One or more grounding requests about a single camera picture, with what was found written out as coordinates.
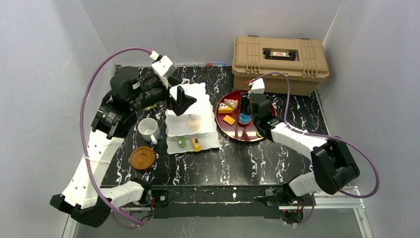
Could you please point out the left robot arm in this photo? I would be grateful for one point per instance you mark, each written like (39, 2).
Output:
(83, 199)

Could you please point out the orange rectangular biscuit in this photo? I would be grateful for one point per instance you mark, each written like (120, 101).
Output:
(229, 120)

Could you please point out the triangular sandwich cake slice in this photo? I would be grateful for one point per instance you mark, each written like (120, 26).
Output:
(232, 103)

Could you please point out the green swirl roll cake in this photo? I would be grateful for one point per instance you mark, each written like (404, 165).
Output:
(181, 141)

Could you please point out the beige round macaron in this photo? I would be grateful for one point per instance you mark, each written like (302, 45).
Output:
(193, 124)

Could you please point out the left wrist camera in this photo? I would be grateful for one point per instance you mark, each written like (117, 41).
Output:
(163, 67)

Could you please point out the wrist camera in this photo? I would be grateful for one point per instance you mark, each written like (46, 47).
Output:
(163, 67)
(256, 86)

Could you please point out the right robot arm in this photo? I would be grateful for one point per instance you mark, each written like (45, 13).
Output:
(333, 165)

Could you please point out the blue frosted donut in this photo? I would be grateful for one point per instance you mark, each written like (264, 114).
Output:
(244, 119)

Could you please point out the red round tray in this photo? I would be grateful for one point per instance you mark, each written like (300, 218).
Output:
(237, 131)

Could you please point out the tan plastic toolbox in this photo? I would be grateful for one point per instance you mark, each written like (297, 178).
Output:
(295, 65)

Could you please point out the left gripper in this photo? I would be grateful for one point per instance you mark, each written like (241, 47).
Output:
(174, 98)

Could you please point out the yellow-green cup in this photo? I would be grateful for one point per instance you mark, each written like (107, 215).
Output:
(150, 107)

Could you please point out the white mug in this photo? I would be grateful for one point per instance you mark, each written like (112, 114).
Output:
(149, 130)

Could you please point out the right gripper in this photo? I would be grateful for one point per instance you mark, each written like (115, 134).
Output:
(245, 99)

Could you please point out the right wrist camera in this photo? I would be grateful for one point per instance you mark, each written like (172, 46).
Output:
(256, 86)

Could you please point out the white three-tier cake stand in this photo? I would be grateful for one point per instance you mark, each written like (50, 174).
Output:
(203, 111)

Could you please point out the brown wooden coaster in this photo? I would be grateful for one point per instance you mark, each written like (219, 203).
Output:
(142, 158)

